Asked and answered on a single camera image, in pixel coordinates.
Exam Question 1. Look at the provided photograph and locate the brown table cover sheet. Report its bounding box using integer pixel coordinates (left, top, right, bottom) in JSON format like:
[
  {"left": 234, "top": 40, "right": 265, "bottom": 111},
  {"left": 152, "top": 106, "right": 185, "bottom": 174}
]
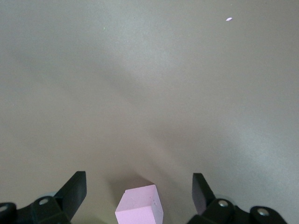
[{"left": 0, "top": 0, "right": 299, "bottom": 224}]

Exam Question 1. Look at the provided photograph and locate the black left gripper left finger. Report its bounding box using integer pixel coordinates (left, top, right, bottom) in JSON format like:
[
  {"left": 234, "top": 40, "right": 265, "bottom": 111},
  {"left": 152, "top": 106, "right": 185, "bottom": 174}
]
[{"left": 0, "top": 171, "right": 87, "bottom": 224}]

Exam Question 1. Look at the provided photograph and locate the pink foam cube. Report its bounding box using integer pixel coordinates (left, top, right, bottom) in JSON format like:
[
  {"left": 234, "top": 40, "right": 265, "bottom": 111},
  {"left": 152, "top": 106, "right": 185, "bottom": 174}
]
[{"left": 114, "top": 183, "right": 164, "bottom": 224}]

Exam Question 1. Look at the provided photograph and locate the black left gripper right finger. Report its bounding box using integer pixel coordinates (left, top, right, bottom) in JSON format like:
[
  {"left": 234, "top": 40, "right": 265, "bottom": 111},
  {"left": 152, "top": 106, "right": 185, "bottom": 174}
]
[{"left": 188, "top": 173, "right": 287, "bottom": 224}]

